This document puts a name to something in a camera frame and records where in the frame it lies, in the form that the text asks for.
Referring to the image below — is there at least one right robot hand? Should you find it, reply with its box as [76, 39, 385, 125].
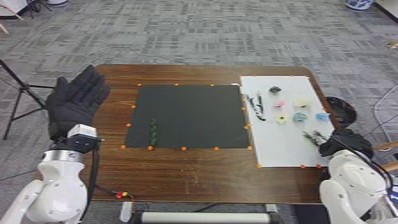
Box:
[317, 128, 376, 160]

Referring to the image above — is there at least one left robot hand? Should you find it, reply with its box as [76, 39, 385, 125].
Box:
[44, 64, 111, 141]

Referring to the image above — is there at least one black tripod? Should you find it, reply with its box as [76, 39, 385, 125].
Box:
[0, 59, 56, 141]

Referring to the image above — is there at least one white sheet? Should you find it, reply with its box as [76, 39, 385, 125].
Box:
[237, 75, 335, 169]

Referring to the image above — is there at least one teal flower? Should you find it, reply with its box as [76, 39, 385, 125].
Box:
[291, 112, 310, 123]

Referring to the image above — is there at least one yellow flower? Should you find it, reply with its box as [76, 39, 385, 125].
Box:
[273, 114, 291, 125]

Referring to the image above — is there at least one dark mat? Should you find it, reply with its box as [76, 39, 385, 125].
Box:
[120, 84, 253, 150]

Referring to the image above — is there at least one dark flower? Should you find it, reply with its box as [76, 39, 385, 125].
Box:
[266, 85, 284, 96]

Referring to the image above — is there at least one pale grey bar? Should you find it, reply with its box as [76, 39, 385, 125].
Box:
[138, 212, 275, 224]

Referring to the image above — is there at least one blue and white vase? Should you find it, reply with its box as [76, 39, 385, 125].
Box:
[344, 0, 376, 11]

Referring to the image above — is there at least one black cable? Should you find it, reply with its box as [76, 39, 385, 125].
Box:
[83, 149, 127, 210]

